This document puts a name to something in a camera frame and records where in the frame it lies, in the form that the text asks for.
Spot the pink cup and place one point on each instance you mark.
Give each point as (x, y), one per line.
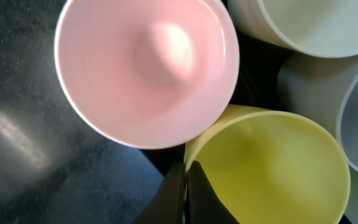
(145, 71)

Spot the white cup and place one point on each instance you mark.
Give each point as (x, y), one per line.
(315, 25)

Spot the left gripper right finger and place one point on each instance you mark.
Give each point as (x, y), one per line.
(207, 199)

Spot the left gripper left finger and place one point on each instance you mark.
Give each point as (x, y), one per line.
(166, 199)

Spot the yellow cup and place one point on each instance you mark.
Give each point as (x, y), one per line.
(275, 168)

